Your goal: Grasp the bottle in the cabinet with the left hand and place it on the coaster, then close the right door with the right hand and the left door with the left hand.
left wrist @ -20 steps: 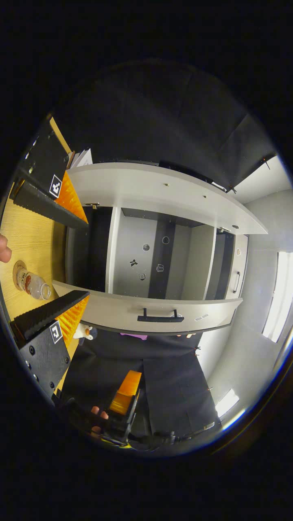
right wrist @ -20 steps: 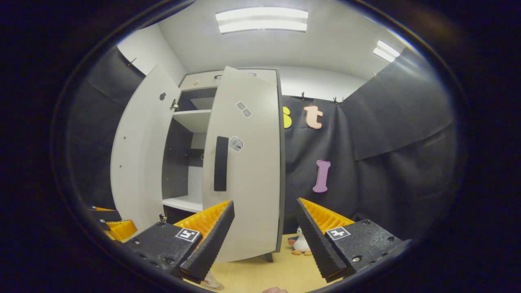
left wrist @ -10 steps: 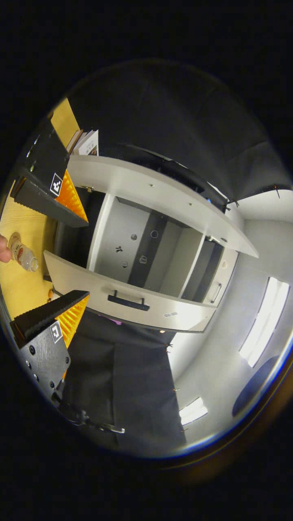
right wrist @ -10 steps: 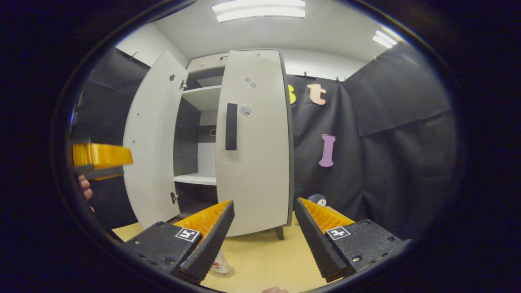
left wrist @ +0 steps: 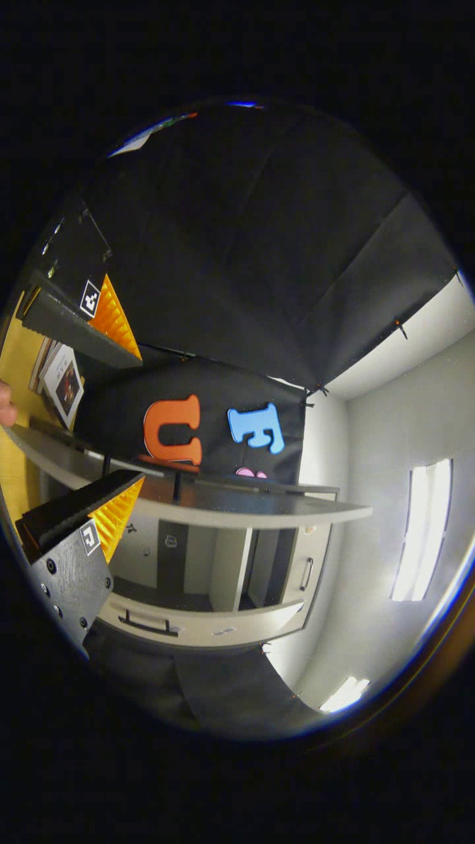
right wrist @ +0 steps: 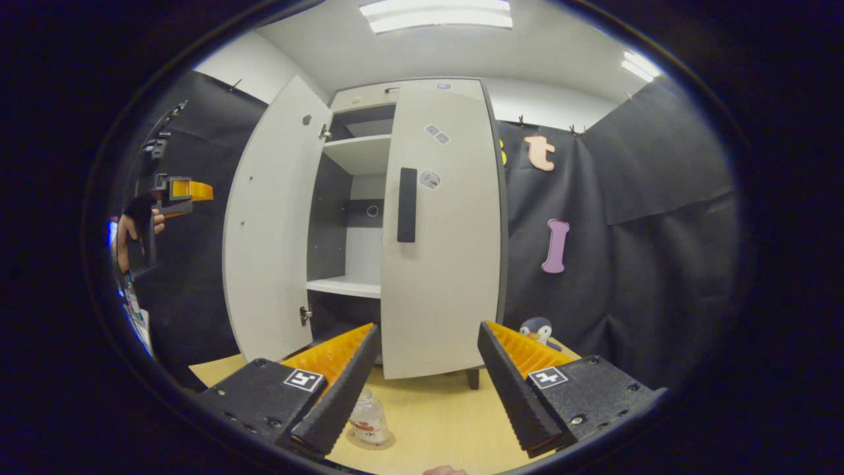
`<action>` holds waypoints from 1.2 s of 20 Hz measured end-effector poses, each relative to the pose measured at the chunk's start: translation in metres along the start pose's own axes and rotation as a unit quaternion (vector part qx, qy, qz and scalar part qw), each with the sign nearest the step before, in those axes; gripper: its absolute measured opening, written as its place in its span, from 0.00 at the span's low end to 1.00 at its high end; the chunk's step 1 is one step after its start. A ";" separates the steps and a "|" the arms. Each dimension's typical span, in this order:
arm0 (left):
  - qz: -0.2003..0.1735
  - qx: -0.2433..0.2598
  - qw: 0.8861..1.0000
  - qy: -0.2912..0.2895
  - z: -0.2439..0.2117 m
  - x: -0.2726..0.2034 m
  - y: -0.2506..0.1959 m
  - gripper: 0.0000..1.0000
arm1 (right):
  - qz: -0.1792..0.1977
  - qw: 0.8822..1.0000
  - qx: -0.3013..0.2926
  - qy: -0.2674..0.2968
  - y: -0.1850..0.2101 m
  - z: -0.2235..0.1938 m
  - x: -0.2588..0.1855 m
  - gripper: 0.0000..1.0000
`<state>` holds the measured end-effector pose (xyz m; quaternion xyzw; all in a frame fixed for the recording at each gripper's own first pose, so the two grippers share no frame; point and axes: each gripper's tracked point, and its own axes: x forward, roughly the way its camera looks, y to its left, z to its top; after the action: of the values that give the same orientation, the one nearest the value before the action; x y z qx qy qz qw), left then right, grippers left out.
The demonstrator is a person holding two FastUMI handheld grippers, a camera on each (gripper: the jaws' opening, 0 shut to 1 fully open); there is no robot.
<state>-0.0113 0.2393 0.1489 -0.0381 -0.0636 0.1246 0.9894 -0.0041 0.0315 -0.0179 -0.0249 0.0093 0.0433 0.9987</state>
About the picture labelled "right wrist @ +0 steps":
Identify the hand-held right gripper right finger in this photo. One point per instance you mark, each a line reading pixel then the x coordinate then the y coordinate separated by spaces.
pixel 511 389

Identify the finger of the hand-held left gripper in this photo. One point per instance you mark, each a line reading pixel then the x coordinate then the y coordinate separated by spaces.
pixel 177 210
pixel 194 190

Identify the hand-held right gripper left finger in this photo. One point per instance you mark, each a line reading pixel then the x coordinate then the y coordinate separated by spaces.
pixel 344 389

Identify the clear bottle with red label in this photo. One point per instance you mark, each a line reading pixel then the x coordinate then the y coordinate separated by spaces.
pixel 369 415

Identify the white cabinet door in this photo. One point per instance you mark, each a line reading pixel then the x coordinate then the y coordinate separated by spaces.
pixel 448 284
pixel 270 231

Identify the metal door hinge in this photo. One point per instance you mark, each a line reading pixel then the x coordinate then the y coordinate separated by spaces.
pixel 304 314
pixel 324 130

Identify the white cabinet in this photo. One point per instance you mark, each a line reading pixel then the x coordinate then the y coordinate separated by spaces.
pixel 359 152

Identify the white cabinet drawer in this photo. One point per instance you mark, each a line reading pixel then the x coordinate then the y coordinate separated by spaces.
pixel 359 97

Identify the penguin plush toy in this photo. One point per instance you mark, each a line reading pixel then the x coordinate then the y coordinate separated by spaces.
pixel 537 328

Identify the black backdrop cloth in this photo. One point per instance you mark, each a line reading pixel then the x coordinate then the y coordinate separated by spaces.
pixel 646 264

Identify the ceiling light panel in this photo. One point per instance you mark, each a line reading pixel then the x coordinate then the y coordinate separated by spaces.
pixel 435 16
pixel 641 66

